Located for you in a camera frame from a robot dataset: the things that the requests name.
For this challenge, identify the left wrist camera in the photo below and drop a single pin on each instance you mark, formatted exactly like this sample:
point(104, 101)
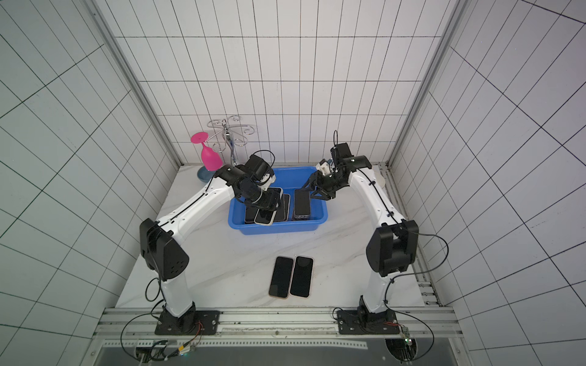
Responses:
point(258, 169)

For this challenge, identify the pink wine glass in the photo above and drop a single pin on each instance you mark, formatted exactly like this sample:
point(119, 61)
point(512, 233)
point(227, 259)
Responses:
point(211, 159)

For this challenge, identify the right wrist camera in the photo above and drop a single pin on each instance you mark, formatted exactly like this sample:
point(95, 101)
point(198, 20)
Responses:
point(339, 154)

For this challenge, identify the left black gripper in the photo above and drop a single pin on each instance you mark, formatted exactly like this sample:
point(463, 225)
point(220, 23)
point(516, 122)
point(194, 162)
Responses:
point(269, 203)

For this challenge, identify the black phone right stack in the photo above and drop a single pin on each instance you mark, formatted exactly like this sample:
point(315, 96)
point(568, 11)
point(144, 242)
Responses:
point(302, 205)

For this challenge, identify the silver wire glass rack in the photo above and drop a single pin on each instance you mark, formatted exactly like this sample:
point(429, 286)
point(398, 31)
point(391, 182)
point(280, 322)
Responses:
point(229, 135)

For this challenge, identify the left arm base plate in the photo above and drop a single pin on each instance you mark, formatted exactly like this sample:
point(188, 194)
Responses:
point(191, 323)

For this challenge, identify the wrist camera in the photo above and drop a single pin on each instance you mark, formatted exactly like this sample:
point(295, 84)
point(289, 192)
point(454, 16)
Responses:
point(339, 154)
point(258, 169)

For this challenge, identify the right electronics board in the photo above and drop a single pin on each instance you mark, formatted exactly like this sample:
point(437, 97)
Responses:
point(404, 348)

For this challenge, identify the aluminium mounting rail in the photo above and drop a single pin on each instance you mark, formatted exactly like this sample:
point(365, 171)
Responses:
point(281, 326)

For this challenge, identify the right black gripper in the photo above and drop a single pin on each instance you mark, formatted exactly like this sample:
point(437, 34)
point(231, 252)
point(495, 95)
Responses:
point(321, 184)

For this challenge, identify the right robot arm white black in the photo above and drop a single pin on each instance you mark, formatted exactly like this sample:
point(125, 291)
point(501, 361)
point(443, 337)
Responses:
point(392, 247)

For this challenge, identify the black phone stack top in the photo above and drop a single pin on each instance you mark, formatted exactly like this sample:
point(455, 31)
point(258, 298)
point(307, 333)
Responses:
point(280, 212)

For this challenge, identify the electronics board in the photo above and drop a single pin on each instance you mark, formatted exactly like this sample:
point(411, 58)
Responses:
point(404, 348)
point(161, 351)

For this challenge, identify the blue plastic storage box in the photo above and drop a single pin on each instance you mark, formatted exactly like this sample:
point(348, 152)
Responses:
point(288, 179)

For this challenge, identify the left electronics board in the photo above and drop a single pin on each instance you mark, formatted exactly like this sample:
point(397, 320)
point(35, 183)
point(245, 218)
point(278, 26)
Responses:
point(161, 351)

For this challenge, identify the white bowl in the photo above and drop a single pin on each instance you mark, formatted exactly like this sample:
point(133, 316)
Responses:
point(380, 179)

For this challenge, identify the blue grey saucer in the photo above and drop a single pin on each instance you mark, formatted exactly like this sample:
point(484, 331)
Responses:
point(205, 175)

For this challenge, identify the black phone removed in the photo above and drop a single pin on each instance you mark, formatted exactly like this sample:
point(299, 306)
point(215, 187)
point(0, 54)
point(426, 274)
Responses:
point(250, 215)
point(265, 217)
point(301, 278)
point(281, 277)

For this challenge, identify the black phone middle stack under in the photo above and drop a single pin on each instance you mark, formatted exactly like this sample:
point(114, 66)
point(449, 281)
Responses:
point(287, 201)

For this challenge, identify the black phone stack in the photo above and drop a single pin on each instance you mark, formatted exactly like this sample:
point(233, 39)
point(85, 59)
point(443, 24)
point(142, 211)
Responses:
point(302, 205)
point(280, 212)

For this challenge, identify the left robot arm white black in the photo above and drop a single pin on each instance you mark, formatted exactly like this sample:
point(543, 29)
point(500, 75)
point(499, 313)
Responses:
point(161, 242)

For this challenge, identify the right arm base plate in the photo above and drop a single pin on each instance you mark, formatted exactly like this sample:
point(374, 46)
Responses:
point(362, 322)

